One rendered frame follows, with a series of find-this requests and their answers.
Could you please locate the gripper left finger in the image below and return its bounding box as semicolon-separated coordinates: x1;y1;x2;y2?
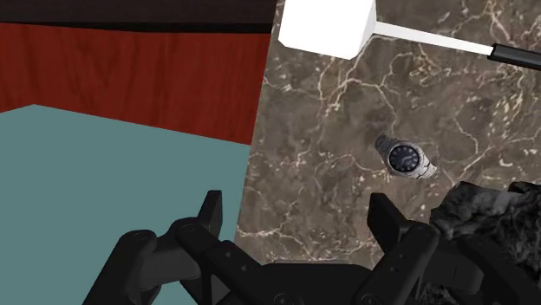
81;190;271;305

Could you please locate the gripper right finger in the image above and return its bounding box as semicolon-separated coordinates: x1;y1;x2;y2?
352;192;531;305

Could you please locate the dark grey mottled lump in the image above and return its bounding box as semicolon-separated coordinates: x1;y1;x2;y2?
418;180;541;305

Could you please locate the silver wristwatch with dark dial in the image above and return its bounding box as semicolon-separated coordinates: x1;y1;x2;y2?
374;133;439;180

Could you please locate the white mallet with black handle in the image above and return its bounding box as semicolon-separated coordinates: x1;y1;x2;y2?
277;0;541;72

